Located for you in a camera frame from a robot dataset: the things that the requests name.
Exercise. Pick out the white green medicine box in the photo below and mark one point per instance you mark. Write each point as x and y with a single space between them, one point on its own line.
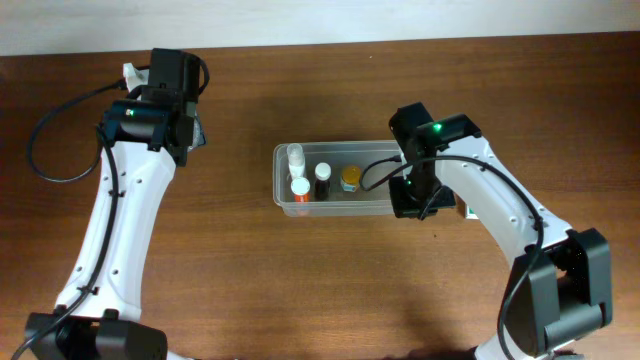
469 214

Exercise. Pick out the orange vitamin tube white cap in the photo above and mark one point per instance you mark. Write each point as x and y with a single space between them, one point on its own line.
300 188

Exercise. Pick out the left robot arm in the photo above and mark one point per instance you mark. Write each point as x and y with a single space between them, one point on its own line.
142 140

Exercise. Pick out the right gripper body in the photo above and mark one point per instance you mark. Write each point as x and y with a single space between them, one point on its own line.
409 198

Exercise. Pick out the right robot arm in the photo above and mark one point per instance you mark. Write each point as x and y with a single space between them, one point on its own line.
559 289

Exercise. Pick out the clear plastic container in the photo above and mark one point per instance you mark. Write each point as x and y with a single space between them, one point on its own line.
338 155

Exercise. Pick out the black bottle white cap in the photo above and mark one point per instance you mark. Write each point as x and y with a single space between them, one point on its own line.
322 183

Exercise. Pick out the clear white tube bottle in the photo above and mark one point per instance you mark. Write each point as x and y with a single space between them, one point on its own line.
296 161

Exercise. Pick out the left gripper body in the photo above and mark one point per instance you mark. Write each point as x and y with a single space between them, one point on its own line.
185 145

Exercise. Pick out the small gold lid jar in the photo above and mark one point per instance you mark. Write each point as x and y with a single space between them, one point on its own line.
350 178

